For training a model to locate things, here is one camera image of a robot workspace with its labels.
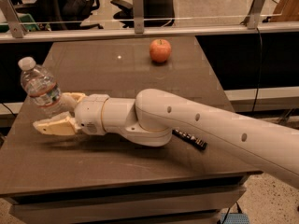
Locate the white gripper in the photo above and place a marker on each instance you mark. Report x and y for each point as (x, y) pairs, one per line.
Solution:
(89, 114)

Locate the clear plastic water bottle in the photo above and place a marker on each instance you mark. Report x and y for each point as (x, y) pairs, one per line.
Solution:
(42, 88)

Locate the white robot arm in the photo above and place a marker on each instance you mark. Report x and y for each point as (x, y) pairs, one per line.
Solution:
(151, 117)

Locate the red apple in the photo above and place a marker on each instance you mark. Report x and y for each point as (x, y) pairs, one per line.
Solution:
(159, 50)

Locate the green bin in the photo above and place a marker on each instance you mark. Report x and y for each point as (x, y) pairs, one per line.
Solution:
(26, 20)

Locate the black office chair left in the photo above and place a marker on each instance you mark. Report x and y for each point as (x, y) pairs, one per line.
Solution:
(67, 14)

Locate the black office chair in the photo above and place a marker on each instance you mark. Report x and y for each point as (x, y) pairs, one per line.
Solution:
(67, 14)
(157, 13)

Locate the glass partition panel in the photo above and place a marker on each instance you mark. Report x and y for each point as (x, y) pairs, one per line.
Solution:
(188, 13)

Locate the black snack bar wrapper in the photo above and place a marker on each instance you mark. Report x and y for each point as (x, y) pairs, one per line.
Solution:
(190, 139)

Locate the black office chair centre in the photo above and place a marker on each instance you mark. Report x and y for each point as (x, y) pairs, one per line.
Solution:
(157, 13)

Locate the grey table drawer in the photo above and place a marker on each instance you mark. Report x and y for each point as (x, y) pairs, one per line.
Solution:
(179, 206)

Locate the blue object under table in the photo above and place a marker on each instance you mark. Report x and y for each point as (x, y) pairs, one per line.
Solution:
(234, 218)

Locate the metal bracket left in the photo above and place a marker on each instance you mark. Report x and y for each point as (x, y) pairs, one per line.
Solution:
(15, 27)

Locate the metal bracket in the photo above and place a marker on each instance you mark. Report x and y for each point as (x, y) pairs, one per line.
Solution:
(138, 12)
(15, 27)
(251, 21)

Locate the metal bracket centre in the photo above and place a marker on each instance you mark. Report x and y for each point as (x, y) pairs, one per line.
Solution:
(138, 12)

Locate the metal bracket right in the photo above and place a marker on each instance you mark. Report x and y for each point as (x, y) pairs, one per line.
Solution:
(251, 21)

